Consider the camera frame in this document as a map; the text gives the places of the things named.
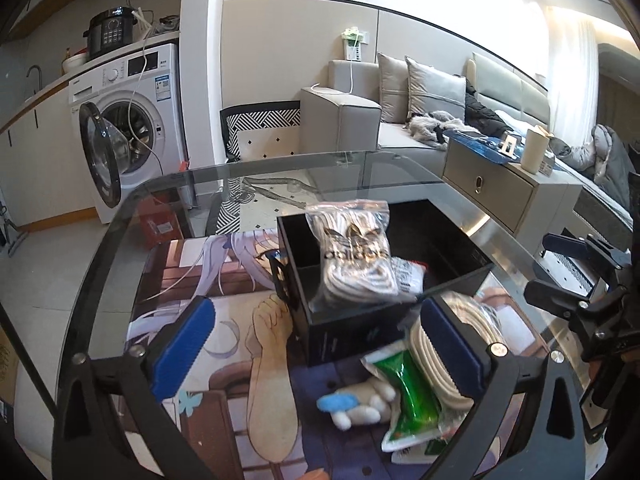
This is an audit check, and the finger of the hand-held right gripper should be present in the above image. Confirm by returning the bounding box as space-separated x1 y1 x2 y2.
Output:
524 280 597 320
542 232 630 271

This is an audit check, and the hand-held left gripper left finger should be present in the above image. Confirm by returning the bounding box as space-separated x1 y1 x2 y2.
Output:
51 296 217 480

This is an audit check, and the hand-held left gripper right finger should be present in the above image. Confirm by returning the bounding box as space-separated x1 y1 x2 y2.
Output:
419 294 586 480

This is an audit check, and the clear bag of white cord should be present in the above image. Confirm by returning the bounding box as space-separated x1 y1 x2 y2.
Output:
409 290 507 413

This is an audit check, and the green and white packet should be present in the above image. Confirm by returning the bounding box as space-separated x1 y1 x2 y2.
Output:
390 432 453 467
361 350 445 453

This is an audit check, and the white packet with red print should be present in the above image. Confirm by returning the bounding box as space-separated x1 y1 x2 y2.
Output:
392 257 429 296

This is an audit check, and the white plush toy hand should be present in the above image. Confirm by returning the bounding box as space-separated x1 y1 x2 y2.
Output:
316 375 399 431

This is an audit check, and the black box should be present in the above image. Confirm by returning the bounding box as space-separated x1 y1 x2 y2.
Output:
276 199 496 367

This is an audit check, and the clear bag of white socks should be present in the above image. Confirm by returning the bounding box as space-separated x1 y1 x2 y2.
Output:
305 200 401 307

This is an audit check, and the printed cartoon desk mat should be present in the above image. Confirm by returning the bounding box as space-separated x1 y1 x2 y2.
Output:
125 229 556 480

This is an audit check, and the beige side cabinet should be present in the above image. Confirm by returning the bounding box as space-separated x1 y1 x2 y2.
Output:
442 130 584 257

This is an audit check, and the grey down jacket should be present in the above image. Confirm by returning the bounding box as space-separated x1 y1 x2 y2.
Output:
559 124 637 197

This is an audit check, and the blue tray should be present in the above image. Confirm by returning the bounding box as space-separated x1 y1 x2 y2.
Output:
447 130 526 164

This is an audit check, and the red box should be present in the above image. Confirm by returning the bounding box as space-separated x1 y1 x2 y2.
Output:
137 195 184 249

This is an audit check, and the black jacket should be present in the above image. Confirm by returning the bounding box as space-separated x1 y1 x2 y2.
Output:
465 85 522 139

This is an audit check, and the cardboard box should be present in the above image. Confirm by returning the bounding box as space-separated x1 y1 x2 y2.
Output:
0 317 21 407

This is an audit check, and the grey fur garment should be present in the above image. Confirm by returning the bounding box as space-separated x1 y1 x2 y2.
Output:
405 110 472 149

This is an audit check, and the grey pillow with seam lines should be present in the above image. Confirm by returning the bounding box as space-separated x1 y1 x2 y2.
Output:
405 56 467 122

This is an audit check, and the plain grey pillow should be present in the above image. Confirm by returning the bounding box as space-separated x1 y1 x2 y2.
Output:
376 52 414 126

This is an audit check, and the black patterned chair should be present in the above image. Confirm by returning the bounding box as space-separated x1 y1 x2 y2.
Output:
220 101 304 163

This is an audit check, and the grey sofa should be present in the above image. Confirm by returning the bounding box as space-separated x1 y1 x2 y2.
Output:
300 52 551 162

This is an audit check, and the white washing machine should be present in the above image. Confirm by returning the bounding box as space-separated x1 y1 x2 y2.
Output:
67 42 189 225

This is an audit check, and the white bowl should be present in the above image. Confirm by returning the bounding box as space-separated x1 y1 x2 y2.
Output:
61 52 89 75

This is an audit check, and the black pressure cooker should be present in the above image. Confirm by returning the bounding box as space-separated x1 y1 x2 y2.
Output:
87 6 139 61

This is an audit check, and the white power cable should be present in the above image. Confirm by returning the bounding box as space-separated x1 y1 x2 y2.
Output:
126 7 166 171

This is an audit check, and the white wall power strip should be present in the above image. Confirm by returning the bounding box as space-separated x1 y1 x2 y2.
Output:
340 27 369 64

